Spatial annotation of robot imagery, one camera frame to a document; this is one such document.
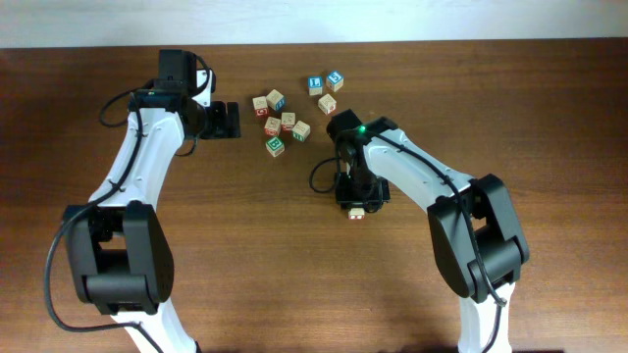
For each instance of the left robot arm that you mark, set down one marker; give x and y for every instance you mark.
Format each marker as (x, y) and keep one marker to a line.
(120, 259)

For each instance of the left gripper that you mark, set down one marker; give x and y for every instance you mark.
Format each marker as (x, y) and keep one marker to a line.
(217, 125)

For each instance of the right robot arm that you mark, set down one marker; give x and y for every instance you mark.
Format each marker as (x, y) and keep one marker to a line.
(477, 239)

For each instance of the red C block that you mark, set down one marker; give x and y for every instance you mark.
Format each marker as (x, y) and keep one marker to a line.
(260, 106)

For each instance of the red sided number block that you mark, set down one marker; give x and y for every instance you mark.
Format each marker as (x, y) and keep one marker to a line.
(356, 213)

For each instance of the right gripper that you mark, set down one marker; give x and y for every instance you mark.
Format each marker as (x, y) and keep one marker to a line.
(361, 197)

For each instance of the small red edged block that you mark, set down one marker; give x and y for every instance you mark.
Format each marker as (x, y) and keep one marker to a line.
(288, 121)

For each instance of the green B block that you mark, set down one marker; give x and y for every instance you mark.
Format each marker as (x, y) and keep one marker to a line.
(275, 146)

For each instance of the blue letter L block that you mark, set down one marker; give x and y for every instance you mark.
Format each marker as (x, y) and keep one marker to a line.
(315, 85)

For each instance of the block with blue side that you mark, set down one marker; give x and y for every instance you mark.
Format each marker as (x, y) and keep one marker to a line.
(276, 100)

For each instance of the green sided letter block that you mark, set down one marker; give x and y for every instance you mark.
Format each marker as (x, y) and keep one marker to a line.
(301, 131)

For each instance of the blue number 5 block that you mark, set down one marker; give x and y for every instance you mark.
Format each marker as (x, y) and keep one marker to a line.
(334, 81)

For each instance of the block with red side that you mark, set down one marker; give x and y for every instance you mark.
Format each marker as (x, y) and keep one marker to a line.
(327, 104)

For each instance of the red bottom butterfly block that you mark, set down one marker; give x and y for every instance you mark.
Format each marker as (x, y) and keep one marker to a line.
(273, 126)

